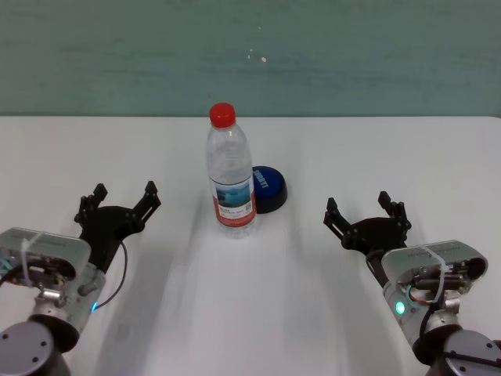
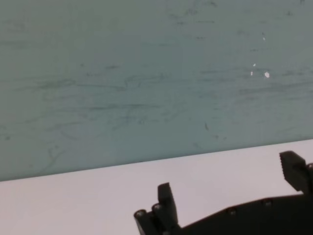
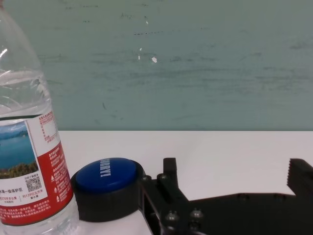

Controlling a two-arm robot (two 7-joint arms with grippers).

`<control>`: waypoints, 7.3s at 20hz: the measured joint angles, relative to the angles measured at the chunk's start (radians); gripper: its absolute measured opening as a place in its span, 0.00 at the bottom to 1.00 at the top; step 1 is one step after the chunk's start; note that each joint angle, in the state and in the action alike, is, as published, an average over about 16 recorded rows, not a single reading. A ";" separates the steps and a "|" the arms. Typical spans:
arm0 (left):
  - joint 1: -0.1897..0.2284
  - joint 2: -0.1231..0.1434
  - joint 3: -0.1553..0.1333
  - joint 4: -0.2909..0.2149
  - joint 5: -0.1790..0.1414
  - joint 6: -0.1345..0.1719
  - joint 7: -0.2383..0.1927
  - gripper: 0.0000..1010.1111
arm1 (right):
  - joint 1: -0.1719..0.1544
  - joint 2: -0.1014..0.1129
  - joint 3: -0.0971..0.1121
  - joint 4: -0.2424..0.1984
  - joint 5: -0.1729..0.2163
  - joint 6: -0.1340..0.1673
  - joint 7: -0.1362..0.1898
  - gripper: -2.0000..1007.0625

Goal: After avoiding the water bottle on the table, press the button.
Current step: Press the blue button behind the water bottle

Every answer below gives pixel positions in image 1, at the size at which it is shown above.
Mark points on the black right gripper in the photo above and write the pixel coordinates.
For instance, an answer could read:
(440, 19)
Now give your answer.
(375, 235)

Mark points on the clear water bottle red cap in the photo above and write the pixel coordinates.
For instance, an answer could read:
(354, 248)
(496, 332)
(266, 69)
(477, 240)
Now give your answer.
(229, 172)

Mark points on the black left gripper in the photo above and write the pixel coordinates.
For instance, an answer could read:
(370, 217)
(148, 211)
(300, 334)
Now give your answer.
(105, 227)

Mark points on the blue push button black base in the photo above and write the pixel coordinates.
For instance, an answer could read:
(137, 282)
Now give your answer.
(270, 188)

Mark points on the white zip tie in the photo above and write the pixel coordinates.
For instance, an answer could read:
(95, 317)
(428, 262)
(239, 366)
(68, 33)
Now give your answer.
(439, 266)
(26, 254)

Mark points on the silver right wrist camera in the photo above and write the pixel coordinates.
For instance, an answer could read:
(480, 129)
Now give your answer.
(458, 252)

